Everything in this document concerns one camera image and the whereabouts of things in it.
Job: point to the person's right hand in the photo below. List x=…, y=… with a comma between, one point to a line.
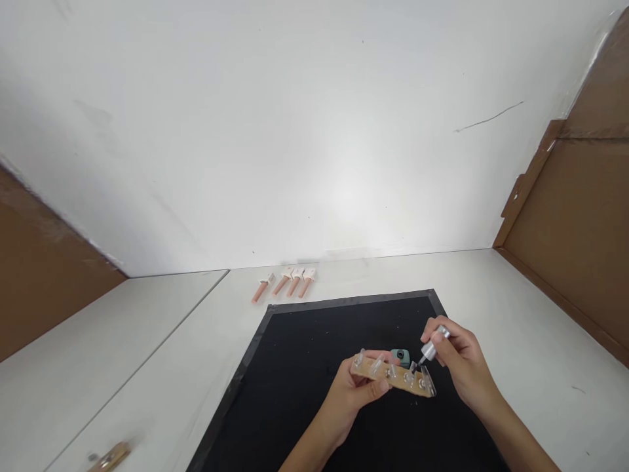
x=467, y=369

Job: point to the person's left hand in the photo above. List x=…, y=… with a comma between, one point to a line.
x=351, y=398

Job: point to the person's right thumb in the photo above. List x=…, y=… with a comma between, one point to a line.
x=443, y=353

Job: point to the person's right index finger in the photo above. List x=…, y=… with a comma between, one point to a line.
x=432, y=324

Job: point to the person's left fingers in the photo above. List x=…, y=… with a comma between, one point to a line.
x=379, y=355

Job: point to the person's left thumb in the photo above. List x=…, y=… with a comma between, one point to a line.
x=378, y=388

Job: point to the cardboard nail holder strip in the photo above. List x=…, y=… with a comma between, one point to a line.
x=400, y=386

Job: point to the clear fake nail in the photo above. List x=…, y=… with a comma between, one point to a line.
x=425, y=384
x=392, y=372
x=361, y=355
x=377, y=365
x=408, y=377

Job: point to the teal nail polish bottle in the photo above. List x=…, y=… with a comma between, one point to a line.
x=400, y=356

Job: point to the black work mat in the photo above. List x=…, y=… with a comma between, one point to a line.
x=295, y=383

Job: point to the pink tube with white cap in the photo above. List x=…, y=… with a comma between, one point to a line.
x=294, y=284
x=281, y=283
x=305, y=285
x=259, y=291

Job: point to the notched brown cardboard panel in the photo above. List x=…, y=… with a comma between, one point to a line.
x=575, y=221

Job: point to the tan cardboard piece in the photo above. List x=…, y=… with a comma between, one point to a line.
x=115, y=455

